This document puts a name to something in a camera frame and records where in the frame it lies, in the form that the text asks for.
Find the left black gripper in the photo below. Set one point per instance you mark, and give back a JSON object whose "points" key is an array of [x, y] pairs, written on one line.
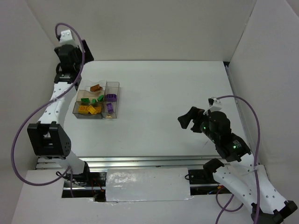
{"points": [[86, 51]]}

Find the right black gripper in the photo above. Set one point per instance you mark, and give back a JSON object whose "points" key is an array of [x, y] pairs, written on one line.
{"points": [[197, 121]]}

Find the brown orange lego brick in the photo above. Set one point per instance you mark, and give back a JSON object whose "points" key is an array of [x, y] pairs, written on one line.
{"points": [[95, 88]]}

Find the purple round lego piece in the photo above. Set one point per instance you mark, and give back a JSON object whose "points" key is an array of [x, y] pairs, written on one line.
{"points": [[111, 97]]}

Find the purple lego brick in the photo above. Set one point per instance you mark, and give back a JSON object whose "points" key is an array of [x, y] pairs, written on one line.
{"points": [[110, 108]]}

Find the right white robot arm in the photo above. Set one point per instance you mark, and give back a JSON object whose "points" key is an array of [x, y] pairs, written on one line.
{"points": [[247, 182]]}

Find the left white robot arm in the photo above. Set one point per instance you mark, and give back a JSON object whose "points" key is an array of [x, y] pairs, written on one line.
{"points": [[47, 136]]}

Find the clear wavy container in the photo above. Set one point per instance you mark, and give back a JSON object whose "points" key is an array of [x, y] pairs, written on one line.
{"points": [[86, 84]]}

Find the clear tall narrow container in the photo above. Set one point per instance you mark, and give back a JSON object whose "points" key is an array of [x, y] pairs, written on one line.
{"points": [[111, 87]]}

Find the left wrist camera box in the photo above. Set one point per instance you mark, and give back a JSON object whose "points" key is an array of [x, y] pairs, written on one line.
{"points": [[66, 38]]}

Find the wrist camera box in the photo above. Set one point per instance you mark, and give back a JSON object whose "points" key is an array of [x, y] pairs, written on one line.
{"points": [[214, 105], [66, 38]]}

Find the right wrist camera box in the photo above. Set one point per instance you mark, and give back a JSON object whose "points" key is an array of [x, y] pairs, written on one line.
{"points": [[214, 105]]}

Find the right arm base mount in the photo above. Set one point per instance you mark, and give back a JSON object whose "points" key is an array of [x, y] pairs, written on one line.
{"points": [[200, 175]]}

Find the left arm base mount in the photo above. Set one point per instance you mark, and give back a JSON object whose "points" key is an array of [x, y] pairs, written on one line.
{"points": [[86, 185]]}

